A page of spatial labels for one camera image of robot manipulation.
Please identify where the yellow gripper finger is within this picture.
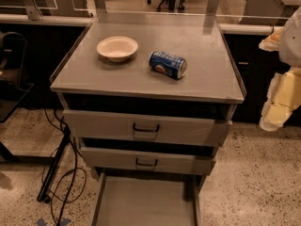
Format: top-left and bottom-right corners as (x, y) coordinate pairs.
(260, 67), (301, 132)
(259, 28), (283, 52)

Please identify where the blue pepsi can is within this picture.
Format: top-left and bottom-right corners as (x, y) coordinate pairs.
(149, 51), (187, 80)

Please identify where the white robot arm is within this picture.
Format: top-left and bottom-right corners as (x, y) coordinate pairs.
(259, 8), (301, 132)

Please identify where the grey drawer cabinet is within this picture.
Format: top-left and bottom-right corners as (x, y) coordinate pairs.
(49, 10), (247, 226)

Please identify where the grey middle drawer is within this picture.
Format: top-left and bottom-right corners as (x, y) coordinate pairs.
(81, 142), (214, 175)

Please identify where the grey open bottom drawer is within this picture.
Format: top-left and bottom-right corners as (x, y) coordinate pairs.
(88, 172), (200, 226)

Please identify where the grey top drawer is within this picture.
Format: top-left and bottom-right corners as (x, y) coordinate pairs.
(63, 110), (232, 146)

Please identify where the white paper bowl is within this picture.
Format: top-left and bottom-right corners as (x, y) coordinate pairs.
(97, 36), (138, 63)

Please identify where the dark chair at left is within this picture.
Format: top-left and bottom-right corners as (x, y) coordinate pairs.
(0, 32), (33, 122)

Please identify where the black stand leg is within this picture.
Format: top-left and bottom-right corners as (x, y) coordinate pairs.
(37, 126), (71, 202)

